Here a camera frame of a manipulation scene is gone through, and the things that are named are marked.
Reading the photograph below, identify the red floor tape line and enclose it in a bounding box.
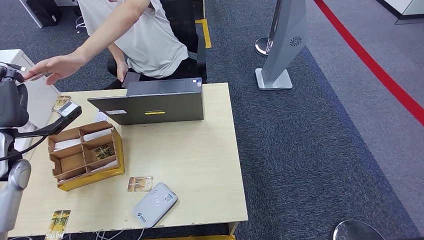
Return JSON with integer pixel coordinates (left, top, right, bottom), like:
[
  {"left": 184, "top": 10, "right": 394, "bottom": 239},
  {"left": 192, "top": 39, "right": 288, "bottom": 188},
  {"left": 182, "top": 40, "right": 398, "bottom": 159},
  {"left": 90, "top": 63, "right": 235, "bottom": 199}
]
[{"left": 312, "top": 0, "right": 424, "bottom": 127}]

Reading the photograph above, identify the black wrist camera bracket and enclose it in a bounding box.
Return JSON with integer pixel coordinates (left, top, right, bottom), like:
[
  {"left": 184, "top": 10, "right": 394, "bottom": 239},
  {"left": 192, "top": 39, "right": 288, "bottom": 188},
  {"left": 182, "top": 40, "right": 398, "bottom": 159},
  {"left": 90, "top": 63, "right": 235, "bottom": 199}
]
[{"left": 13, "top": 105, "right": 83, "bottom": 139}]

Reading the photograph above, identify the black smartphone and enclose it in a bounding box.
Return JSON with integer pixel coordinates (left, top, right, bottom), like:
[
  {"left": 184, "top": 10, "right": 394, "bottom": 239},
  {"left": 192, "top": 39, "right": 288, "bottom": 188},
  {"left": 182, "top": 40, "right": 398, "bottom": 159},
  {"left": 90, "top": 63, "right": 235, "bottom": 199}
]
[{"left": 121, "top": 71, "right": 142, "bottom": 89}]

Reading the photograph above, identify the wooden card organizer tray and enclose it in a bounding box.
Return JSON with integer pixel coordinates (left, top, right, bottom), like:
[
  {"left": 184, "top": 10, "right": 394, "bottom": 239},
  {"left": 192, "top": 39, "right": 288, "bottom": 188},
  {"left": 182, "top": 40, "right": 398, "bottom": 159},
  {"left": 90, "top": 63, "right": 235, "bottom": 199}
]
[{"left": 47, "top": 120, "right": 126, "bottom": 193}]

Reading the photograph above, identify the grey card reader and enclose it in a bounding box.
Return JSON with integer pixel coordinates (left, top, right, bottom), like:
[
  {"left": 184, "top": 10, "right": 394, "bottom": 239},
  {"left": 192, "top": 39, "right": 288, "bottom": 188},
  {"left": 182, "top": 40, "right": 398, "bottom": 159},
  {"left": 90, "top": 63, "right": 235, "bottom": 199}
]
[{"left": 133, "top": 182, "right": 178, "bottom": 229}]

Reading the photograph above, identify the black USB cable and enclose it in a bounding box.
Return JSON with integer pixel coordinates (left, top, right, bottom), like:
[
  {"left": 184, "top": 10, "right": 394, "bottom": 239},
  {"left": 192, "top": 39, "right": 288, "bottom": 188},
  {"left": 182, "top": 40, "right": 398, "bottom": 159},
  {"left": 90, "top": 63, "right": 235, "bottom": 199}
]
[{"left": 0, "top": 61, "right": 28, "bottom": 72}]

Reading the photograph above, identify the white cabinet box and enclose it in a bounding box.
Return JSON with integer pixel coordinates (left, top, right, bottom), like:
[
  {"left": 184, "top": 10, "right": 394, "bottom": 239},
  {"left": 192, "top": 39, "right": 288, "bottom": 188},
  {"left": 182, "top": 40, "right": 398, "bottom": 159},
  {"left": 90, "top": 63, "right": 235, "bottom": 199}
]
[{"left": 0, "top": 49, "right": 62, "bottom": 130}]

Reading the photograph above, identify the person's left hand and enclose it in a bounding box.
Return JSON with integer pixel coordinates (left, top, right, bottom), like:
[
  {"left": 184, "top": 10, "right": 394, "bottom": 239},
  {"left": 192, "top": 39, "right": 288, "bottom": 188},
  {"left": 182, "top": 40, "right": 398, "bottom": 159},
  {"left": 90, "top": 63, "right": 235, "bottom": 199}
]
[{"left": 22, "top": 52, "right": 88, "bottom": 86}]

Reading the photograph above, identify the grey kiosk stand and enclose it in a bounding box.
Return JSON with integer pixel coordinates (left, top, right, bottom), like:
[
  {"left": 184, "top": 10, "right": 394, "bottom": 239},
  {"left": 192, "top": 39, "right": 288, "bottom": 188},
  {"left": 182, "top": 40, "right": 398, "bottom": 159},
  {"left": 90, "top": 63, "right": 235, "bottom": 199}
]
[{"left": 254, "top": 0, "right": 309, "bottom": 91}]

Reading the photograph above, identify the white furniture leg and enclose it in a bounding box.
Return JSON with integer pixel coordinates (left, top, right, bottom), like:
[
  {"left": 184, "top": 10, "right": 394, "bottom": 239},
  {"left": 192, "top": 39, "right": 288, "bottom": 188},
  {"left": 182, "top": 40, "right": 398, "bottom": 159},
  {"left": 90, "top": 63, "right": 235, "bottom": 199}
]
[{"left": 18, "top": 0, "right": 44, "bottom": 29}]

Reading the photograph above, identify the chrome stanchion post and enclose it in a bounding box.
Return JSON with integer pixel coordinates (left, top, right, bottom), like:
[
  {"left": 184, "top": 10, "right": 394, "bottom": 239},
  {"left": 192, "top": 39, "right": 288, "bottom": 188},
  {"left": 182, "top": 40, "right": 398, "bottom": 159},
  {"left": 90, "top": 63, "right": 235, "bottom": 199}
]
[{"left": 253, "top": 0, "right": 282, "bottom": 58}]

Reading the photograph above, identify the white card stack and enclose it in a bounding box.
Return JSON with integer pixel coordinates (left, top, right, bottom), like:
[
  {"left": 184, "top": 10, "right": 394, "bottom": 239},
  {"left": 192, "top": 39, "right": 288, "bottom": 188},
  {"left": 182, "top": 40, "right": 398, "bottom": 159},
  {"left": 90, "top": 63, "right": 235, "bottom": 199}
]
[
  {"left": 52, "top": 138, "right": 82, "bottom": 151},
  {"left": 82, "top": 128, "right": 114, "bottom": 143}
]

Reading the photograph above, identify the white cable bundle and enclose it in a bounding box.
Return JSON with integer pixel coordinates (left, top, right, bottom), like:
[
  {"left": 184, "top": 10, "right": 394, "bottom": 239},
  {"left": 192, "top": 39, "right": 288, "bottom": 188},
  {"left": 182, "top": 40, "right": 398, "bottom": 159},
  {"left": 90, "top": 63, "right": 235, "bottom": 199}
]
[{"left": 94, "top": 230, "right": 128, "bottom": 240}]

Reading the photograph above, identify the person's right hand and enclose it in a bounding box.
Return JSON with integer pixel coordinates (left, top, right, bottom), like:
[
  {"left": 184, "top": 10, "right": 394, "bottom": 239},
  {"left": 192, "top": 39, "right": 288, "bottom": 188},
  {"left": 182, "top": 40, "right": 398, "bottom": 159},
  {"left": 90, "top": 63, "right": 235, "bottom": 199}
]
[{"left": 115, "top": 59, "right": 129, "bottom": 83}]

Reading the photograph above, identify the yellow floor tape strip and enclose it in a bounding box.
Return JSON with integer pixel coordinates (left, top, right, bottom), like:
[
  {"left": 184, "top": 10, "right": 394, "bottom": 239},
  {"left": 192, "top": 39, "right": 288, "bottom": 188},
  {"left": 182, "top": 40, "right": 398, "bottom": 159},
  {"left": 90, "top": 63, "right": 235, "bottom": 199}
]
[
  {"left": 194, "top": 18, "right": 213, "bottom": 50},
  {"left": 145, "top": 234, "right": 237, "bottom": 240}
]

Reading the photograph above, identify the black office chair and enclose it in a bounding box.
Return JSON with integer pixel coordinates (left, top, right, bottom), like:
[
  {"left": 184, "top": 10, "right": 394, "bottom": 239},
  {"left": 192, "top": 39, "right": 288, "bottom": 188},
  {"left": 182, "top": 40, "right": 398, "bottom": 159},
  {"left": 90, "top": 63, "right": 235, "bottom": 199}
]
[{"left": 106, "top": 0, "right": 209, "bottom": 85}]

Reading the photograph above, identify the white furniture corner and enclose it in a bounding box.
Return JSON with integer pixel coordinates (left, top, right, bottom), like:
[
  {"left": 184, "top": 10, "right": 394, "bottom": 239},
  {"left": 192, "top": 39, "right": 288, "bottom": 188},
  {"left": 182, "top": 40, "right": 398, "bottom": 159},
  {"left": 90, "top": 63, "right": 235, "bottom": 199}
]
[{"left": 376, "top": 0, "right": 424, "bottom": 26}]

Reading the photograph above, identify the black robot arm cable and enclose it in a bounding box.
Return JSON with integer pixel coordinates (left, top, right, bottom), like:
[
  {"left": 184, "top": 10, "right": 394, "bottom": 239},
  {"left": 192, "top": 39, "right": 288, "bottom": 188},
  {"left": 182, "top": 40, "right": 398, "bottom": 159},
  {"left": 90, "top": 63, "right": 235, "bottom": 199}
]
[{"left": 0, "top": 134, "right": 49, "bottom": 163}]

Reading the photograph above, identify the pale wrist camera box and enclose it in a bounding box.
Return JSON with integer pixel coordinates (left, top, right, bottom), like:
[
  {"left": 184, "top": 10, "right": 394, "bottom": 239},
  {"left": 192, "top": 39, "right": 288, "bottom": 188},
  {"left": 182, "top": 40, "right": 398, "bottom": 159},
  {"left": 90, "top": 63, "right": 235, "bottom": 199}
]
[{"left": 56, "top": 100, "right": 80, "bottom": 118}]

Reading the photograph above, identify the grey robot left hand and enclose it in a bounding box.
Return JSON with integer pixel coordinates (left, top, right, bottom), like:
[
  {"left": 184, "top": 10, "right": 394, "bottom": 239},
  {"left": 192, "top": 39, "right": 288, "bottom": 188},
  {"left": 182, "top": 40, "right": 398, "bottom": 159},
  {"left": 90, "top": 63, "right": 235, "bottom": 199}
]
[{"left": 0, "top": 65, "right": 31, "bottom": 129}]

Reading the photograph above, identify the person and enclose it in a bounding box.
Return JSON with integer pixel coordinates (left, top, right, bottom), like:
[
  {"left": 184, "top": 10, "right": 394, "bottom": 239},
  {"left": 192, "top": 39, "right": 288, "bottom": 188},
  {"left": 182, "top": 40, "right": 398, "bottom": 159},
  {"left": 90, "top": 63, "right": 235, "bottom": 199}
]
[{"left": 22, "top": 0, "right": 200, "bottom": 90}]

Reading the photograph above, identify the black bag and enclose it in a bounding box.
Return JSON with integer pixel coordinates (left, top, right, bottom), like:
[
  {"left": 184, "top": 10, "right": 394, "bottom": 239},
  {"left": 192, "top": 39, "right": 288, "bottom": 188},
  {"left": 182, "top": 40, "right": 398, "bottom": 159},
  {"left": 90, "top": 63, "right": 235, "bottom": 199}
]
[{"left": 25, "top": 0, "right": 63, "bottom": 28}]

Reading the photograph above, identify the chrome round base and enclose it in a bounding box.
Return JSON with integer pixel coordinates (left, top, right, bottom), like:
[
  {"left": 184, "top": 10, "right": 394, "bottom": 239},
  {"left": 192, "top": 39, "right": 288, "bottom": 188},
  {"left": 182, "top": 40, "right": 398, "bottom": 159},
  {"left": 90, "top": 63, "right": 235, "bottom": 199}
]
[{"left": 331, "top": 219, "right": 386, "bottom": 240}]

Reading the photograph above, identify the grey laptop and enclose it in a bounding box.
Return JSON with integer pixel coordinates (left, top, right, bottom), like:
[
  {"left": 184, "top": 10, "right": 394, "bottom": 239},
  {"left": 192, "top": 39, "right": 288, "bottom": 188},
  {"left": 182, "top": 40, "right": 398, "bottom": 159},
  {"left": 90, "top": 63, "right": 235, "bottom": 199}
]
[{"left": 87, "top": 77, "right": 205, "bottom": 126}]

